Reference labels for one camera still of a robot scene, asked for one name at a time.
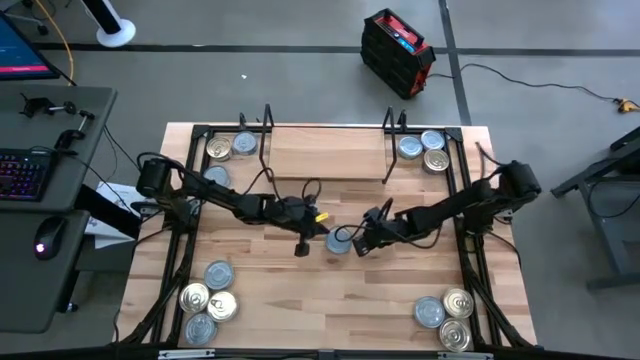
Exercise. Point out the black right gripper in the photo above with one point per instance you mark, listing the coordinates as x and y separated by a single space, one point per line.
387 231

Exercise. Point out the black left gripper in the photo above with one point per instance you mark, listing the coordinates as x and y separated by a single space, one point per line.
300 222

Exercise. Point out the wooden shelf with black legs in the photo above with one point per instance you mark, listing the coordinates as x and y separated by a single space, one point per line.
325 155

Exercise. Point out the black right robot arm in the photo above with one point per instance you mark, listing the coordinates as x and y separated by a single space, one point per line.
450 207

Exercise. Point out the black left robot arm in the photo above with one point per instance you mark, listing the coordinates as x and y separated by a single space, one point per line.
220 194

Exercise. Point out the yellow tape tag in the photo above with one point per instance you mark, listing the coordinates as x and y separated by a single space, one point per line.
322 217

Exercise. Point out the red and black tool case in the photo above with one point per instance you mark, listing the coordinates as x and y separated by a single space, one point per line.
395 55

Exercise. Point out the white paper sheets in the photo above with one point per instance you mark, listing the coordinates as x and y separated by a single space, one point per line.
107 235

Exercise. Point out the black bar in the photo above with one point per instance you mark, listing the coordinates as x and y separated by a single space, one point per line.
107 212

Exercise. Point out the black metal table stand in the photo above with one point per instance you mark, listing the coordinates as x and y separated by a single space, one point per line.
590 175

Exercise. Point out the dark grey desk top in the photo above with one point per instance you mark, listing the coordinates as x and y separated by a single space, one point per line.
30 290
70 175

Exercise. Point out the black screw clamp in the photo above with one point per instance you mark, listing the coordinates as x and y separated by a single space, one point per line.
37 106
70 135

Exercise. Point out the black computer mouse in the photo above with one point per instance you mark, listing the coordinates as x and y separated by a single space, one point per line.
50 235

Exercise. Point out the white round-base stand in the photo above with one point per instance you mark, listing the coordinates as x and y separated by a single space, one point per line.
117 32

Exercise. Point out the backlit black keyboard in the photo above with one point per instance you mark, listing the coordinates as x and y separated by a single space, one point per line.
25 175

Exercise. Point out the yellow power plug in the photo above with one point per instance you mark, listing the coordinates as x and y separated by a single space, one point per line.
625 105

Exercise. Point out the computer monitor with blue screen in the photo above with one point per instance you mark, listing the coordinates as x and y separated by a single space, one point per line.
20 55

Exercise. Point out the black frame clamp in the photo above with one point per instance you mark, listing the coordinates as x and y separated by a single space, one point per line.
242 121
401 120

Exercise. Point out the small grey camera mount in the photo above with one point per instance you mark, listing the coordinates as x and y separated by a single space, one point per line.
325 355

